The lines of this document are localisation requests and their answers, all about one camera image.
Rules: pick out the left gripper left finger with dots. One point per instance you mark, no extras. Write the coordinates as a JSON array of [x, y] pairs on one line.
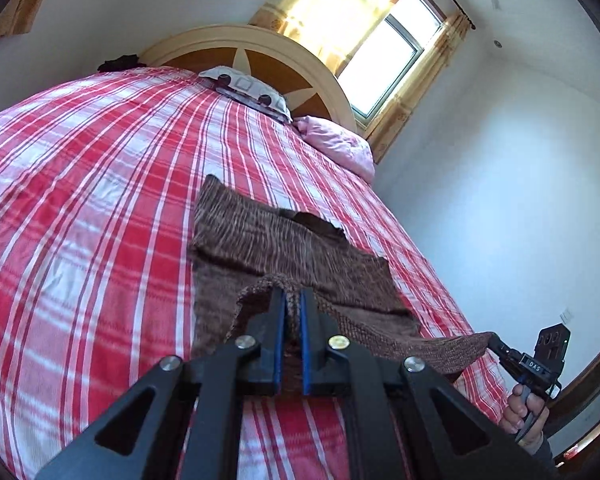
[[182, 419]]

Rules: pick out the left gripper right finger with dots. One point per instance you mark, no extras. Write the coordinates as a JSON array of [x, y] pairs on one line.
[[403, 419]]

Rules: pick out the brown knitted sweater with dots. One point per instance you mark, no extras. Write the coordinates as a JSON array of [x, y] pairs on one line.
[[242, 249]]

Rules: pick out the person's right hand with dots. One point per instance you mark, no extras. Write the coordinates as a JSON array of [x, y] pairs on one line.
[[515, 413]]

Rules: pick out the red white plaid bedspread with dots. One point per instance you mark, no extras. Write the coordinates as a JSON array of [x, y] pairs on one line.
[[99, 179]]

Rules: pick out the pink pillow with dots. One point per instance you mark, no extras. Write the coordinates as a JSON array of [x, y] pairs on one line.
[[341, 145]]

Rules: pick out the yellow curtain right of headboard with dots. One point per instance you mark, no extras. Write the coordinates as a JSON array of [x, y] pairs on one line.
[[392, 117]]

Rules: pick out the window behind headboard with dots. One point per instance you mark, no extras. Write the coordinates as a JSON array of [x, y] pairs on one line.
[[387, 55]]

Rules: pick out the white patterned pillow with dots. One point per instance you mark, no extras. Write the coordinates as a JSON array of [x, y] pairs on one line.
[[249, 91]]

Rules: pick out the wooden arched headboard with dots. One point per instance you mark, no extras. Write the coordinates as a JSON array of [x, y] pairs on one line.
[[308, 86]]

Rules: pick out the dark object beside bed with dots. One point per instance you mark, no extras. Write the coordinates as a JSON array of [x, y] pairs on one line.
[[120, 64]]

